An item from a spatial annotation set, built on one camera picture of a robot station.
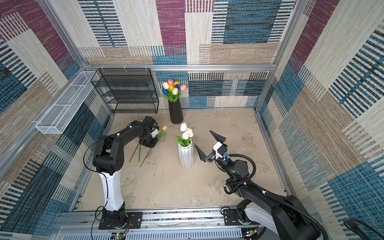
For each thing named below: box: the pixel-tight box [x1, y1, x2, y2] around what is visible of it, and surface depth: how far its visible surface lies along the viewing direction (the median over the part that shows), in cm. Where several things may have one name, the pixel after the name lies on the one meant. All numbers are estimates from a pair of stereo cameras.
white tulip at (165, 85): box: [162, 81, 169, 90], surface depth 93 cm
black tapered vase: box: [168, 98, 184, 124], surface depth 110 cm
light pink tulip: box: [180, 84, 188, 92], surface depth 93 cm
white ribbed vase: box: [178, 138, 194, 169], surface depth 79 cm
